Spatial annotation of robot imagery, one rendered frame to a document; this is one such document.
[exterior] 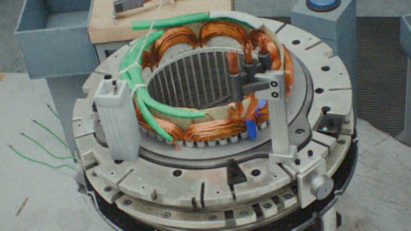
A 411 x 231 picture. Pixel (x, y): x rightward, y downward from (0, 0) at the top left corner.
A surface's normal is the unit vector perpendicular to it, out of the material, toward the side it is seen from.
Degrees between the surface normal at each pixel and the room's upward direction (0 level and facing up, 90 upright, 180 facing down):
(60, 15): 0
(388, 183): 0
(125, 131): 90
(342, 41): 90
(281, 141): 90
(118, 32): 90
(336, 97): 0
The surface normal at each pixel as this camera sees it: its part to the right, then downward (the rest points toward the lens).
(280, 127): -0.29, 0.66
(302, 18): -0.52, 0.62
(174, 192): -0.13, -0.74
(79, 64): -0.01, 0.66
